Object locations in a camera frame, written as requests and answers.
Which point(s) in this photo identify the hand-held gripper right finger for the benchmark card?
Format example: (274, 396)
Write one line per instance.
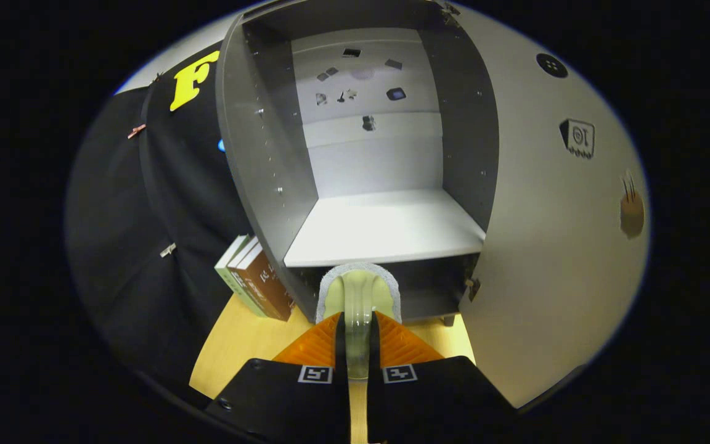
(376, 407)

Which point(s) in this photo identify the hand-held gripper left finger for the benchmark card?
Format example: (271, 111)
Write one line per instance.
(339, 407)

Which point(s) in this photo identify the pale green mug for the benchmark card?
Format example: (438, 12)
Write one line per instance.
(358, 296)

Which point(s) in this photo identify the brown book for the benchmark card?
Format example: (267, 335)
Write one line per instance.
(269, 287)

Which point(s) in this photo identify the white cabinet shelf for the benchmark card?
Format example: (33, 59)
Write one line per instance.
(386, 228)

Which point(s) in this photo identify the silver clip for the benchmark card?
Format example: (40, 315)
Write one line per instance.
(168, 250)

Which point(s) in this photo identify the dark grey cabinet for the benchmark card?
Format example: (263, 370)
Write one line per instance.
(269, 154)

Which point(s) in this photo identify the black backdrop cloth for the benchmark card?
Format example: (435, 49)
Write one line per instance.
(121, 216)

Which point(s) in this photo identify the pink clothespin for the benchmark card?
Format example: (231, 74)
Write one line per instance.
(136, 131)

